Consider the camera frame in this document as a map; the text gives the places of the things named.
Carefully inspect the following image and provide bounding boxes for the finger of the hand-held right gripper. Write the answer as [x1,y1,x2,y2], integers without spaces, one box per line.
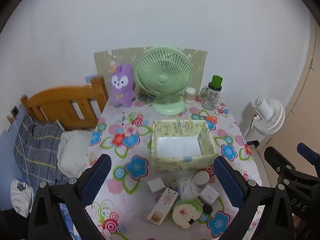
[297,142,320,178]
[264,146,297,183]

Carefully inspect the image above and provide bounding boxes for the white printed cloth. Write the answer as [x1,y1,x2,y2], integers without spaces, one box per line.
[10,179,34,218]

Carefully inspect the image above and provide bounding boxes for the round beige cartoon mirror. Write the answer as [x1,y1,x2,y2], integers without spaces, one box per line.
[172,204,198,229]

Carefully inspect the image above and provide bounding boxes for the yellow printed fabric storage box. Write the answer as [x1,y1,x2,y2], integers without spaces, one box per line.
[150,119,217,172]

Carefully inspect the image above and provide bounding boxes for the black fan power cable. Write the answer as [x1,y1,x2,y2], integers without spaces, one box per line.
[244,114,258,137]

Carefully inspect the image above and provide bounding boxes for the orange handled scissors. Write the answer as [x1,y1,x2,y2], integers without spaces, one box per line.
[197,114,218,124]

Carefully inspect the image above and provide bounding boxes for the round white case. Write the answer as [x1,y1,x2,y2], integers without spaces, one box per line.
[193,171,210,187]

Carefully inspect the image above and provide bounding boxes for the purple plush toy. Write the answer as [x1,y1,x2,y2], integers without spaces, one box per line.
[109,64,137,108]

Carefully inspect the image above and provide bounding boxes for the thin white cable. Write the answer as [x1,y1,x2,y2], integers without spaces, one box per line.
[9,115,34,205]

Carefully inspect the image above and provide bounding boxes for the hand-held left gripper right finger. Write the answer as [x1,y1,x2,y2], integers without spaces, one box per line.
[213,156,295,240]

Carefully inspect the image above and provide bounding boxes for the beige wooden door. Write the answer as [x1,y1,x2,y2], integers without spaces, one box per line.
[260,12,320,185]

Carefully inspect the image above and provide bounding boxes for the white plug adapter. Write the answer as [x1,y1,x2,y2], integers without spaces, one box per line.
[146,177,166,195]

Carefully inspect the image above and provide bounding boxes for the wooden bed headboard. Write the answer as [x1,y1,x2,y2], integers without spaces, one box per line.
[20,76,109,132]

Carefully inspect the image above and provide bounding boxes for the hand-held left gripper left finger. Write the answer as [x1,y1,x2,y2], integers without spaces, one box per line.
[27,153,112,240]

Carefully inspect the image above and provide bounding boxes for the clear cotton swab container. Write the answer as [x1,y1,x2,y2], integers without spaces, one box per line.
[184,87,196,103]

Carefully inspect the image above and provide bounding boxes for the blue patterned bedsheet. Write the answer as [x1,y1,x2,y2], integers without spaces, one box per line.
[59,202,75,240]

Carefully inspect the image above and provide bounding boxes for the glass jar with green lid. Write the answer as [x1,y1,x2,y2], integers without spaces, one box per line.
[199,75,223,110]

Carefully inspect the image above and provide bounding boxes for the white square charger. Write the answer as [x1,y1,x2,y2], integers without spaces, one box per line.
[199,186,220,205]

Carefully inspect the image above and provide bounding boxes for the white desk fan cable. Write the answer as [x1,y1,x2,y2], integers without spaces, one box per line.
[146,97,160,108]

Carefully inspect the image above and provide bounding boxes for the white standing fan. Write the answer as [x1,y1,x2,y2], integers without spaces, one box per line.
[246,96,285,143]

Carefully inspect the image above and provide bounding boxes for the grey plaid blanket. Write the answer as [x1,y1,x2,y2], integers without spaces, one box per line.
[14,115,69,183]

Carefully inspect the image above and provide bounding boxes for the green desk fan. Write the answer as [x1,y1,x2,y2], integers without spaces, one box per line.
[134,46,193,115]

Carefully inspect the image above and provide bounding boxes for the long white cardboard box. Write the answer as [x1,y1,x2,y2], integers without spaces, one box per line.
[147,189,180,223]

